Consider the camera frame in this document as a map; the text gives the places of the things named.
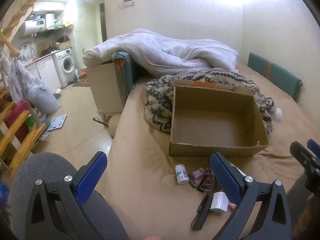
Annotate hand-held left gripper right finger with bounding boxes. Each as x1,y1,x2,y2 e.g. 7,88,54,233
209,152,293,240

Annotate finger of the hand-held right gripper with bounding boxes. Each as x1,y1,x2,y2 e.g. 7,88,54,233
307,139,320,158
290,141,316,172

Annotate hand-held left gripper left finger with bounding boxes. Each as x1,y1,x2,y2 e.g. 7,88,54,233
25,151,130,240

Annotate white pill bottle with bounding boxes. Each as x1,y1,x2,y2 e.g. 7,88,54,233
175,164,190,184

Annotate cardboard box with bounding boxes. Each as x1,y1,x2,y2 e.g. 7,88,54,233
169,78,269,157

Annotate person's right forearm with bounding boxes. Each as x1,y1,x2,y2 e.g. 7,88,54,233
287,180,320,240

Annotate translucent brown ringed plastic piece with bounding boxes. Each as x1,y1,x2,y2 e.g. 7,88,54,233
197,166,215,193

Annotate white charger plug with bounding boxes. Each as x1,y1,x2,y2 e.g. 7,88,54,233
209,191,229,213

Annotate small pink box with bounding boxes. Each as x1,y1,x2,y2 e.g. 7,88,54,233
191,167,204,179

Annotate beige bed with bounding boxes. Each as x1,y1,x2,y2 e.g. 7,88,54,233
100,61,320,240

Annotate person's left leg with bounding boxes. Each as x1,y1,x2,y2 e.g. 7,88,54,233
7,152,130,240

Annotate bathroom scale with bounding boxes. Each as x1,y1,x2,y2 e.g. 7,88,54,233
47,114,67,131

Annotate teal cushion with orange stripe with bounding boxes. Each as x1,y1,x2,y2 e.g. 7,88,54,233
112,51,140,100
247,52,302,100

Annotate wooden stair railing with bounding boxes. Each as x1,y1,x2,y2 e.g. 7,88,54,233
0,90,48,178

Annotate blue box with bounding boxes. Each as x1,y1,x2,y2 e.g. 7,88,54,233
0,182,9,205

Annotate beige wheeled cabinet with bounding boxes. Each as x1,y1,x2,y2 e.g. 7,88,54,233
86,62,125,120

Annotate grey trash bag bin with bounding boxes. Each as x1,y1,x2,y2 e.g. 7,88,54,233
27,79,61,113

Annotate red bag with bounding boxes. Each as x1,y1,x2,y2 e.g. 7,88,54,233
5,101,32,143

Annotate black and cream patterned blanket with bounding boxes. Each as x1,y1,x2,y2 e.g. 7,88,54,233
144,67,283,133

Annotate white washing machine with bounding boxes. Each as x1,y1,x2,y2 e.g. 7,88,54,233
53,49,77,88

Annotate white kitchen cabinets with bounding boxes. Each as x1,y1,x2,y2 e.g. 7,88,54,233
25,54,62,90

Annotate hanging light clothes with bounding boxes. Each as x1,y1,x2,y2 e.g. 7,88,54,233
0,55,34,103

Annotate white duvet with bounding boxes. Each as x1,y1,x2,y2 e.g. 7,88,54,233
83,28,239,78

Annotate dark brown door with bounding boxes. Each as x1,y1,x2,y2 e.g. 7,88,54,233
99,2,108,42

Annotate white water heater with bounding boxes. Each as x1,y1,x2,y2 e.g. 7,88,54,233
19,12,55,37

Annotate white upper cabinet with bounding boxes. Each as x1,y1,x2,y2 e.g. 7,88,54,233
32,2,65,12

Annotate round beige bed post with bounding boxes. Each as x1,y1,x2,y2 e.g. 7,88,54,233
108,114,122,137

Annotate black floor cable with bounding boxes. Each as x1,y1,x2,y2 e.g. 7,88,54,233
92,117,110,128

